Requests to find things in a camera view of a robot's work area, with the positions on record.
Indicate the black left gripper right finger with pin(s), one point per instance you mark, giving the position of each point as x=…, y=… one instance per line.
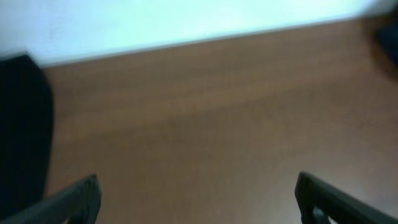
x=320, y=202

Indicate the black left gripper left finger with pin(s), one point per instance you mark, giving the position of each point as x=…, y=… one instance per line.
x=78, y=203

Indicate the black garment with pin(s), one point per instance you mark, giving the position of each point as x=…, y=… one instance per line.
x=27, y=117

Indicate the navy blue folded garment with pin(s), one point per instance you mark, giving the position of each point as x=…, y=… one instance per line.
x=387, y=37

